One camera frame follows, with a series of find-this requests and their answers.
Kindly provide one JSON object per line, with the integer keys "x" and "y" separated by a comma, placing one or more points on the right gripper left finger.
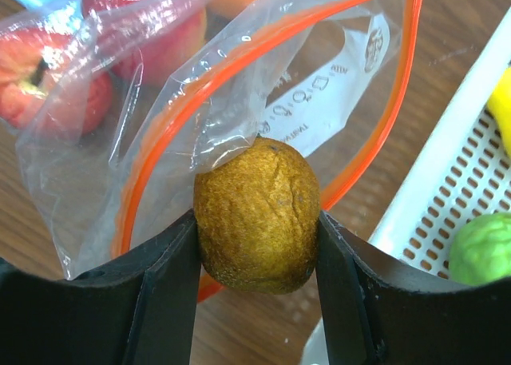
{"x": 137, "y": 309}

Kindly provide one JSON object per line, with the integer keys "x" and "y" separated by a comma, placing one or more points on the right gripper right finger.
{"x": 378, "y": 310}

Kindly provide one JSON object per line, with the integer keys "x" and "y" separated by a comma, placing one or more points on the green fake apple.
{"x": 480, "y": 252}

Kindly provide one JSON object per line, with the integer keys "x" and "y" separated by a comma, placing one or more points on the brown fake kiwi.
{"x": 257, "y": 219}

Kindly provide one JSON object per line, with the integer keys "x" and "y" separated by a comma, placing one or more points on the clear zip top bag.
{"x": 326, "y": 77}

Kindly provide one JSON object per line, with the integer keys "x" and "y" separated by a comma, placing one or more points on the yellow fake bell pepper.
{"x": 499, "y": 105}

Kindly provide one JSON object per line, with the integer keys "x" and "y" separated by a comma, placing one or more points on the red fake apple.
{"x": 32, "y": 62}

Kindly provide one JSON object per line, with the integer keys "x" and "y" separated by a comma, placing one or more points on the small red fake fruit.
{"x": 153, "y": 37}

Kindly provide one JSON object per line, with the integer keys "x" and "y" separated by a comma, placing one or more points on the white perforated plastic basket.
{"x": 461, "y": 172}

